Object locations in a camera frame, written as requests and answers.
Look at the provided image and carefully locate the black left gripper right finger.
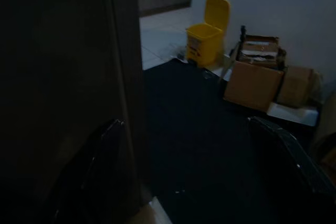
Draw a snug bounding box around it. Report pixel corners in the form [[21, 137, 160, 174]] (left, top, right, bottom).
[[248, 115, 336, 224]]

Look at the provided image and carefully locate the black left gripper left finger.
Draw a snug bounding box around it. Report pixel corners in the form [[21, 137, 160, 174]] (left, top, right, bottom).
[[51, 119, 125, 224]]

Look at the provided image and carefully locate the yellow plastic rubbish bin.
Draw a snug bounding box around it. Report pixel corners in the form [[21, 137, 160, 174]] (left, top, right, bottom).
[[185, 0, 231, 66]]

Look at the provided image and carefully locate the white flat tray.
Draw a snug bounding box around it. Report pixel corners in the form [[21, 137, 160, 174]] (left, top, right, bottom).
[[267, 102, 320, 127]]

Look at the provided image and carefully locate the small cardboard box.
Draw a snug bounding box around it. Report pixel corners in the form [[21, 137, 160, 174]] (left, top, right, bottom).
[[277, 65, 316, 108]]

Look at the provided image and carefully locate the large closed cardboard box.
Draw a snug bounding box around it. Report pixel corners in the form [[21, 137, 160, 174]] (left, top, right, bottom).
[[223, 60, 286, 112]]

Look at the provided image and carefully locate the dark wooden cabinet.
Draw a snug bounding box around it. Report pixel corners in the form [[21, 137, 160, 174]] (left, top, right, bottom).
[[0, 0, 144, 224]]

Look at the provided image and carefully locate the open cardboard box with papers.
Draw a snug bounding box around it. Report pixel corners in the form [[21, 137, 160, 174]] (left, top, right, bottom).
[[237, 34, 280, 70]]

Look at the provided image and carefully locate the black tripod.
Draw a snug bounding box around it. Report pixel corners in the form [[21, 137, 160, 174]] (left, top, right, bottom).
[[219, 25, 247, 83]]

